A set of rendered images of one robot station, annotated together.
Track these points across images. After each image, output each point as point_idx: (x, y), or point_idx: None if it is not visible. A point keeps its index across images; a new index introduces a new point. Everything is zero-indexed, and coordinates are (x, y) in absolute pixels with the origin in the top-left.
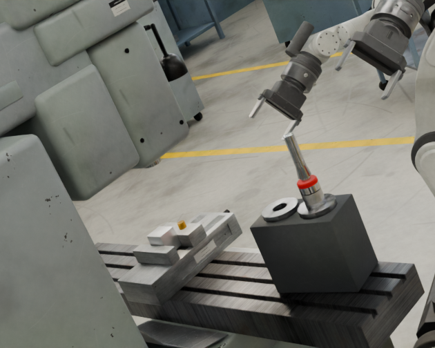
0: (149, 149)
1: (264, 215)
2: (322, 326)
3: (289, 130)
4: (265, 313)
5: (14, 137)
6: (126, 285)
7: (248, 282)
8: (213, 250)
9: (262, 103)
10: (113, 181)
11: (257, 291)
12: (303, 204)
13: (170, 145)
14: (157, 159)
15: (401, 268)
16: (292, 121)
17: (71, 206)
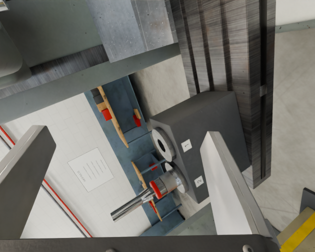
0: (4, 75)
1: (152, 133)
2: None
3: (209, 186)
4: (189, 93)
5: None
6: None
7: (203, 44)
8: None
9: (23, 216)
10: (26, 75)
11: (198, 69)
12: (170, 167)
13: (7, 71)
14: (1, 10)
15: (246, 180)
16: (234, 229)
17: (42, 108)
